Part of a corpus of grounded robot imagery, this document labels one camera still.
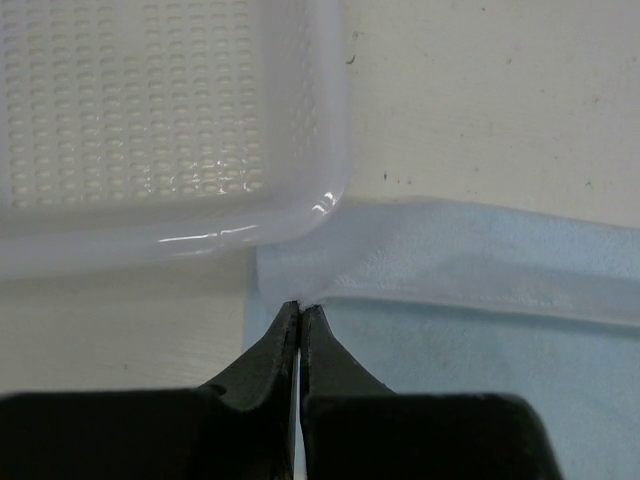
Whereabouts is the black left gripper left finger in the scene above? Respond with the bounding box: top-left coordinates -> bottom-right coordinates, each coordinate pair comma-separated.
1,302 -> 300,479

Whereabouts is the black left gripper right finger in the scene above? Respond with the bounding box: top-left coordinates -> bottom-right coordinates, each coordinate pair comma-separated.
301,306 -> 562,479

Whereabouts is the light blue towel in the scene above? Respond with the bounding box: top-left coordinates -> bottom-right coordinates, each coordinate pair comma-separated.
244,202 -> 639,479

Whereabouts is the white perforated plastic basket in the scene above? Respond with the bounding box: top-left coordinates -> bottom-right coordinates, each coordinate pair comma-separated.
1,1 -> 350,280

